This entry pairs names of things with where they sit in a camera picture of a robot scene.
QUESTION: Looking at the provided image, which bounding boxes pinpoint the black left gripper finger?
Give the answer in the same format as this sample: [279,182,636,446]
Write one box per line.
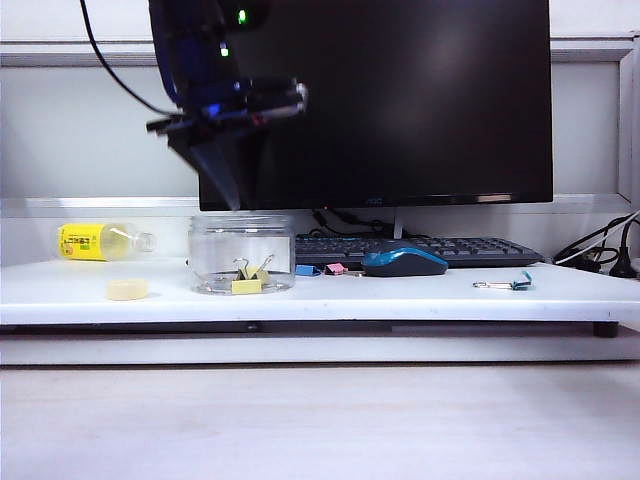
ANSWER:
[224,129,266,209]
[167,132,241,210]

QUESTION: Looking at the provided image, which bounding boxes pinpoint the black and blue mouse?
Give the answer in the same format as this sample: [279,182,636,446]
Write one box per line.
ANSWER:
[360,247,450,278]

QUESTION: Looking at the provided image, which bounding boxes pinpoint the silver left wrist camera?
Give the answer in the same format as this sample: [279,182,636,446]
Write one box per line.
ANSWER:
[292,78,309,117]

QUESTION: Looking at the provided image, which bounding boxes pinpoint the white raised desk board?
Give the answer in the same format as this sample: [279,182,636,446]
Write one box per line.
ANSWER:
[0,257,640,326]

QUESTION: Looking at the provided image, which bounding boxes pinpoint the pink binder clip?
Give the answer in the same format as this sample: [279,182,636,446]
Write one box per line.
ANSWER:
[323,262,364,278]

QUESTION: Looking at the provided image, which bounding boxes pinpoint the black computer keyboard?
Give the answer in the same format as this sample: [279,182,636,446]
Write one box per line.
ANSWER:
[293,233,545,269]

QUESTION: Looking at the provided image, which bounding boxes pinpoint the black and white cable bundle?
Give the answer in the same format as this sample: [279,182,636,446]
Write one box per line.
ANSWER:
[552,209,640,274]

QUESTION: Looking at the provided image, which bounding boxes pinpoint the yellow label plastic bottle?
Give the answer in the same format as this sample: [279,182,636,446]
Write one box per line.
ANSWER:
[55,222,159,263]

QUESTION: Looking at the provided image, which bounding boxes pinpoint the yellow binder clip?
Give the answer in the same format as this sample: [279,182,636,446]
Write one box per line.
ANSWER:
[202,272,263,295]
[233,253,276,282]

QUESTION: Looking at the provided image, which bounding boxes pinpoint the black cables behind monitor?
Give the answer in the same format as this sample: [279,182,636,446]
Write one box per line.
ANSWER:
[309,208,396,239]

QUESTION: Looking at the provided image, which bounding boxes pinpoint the black computer monitor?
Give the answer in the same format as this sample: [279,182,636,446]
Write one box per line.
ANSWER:
[198,0,555,212]

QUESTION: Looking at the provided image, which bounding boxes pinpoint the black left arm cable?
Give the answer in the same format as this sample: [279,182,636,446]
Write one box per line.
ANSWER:
[79,0,179,116]

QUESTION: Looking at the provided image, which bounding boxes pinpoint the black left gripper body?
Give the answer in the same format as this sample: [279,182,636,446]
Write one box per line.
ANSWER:
[146,77,296,147]

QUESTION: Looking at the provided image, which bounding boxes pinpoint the round transparent plastic jar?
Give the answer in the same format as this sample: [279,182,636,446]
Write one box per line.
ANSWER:
[187,213,297,296]

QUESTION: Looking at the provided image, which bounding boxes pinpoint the black power plug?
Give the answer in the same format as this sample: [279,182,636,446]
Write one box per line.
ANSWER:
[607,244,640,280]

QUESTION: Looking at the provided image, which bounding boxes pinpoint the teal binder clip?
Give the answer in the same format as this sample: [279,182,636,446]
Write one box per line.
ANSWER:
[472,270,535,291]

